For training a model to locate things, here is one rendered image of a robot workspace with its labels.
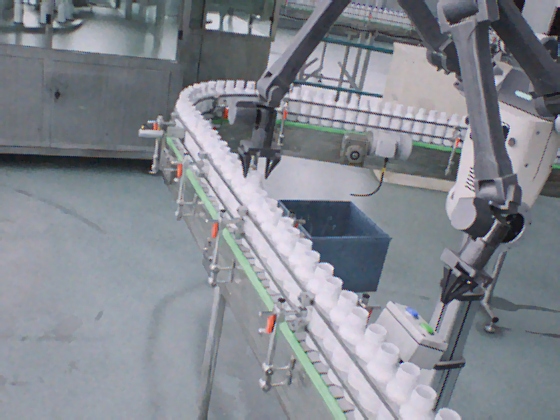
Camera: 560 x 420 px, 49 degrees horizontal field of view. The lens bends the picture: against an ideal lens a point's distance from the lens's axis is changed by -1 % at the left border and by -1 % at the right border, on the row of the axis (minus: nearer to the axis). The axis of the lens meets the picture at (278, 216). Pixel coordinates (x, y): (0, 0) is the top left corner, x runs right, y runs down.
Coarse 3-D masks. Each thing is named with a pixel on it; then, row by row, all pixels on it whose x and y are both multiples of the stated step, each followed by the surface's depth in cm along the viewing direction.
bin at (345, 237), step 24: (312, 216) 235; (336, 216) 239; (360, 216) 231; (312, 240) 201; (336, 240) 205; (360, 240) 209; (384, 240) 212; (336, 264) 210; (360, 264) 213; (360, 288) 218
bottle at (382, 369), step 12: (384, 348) 112; (396, 348) 111; (372, 360) 113; (384, 360) 110; (396, 360) 111; (372, 372) 111; (384, 372) 110; (396, 372) 111; (384, 384) 110; (360, 396) 114; (372, 396) 112; (372, 408) 113
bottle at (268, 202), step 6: (270, 198) 167; (264, 204) 165; (270, 204) 164; (276, 204) 165; (264, 210) 165; (258, 216) 166; (264, 216) 165; (258, 222) 166; (258, 234) 167; (252, 240) 169; (258, 240) 167; (252, 252) 170
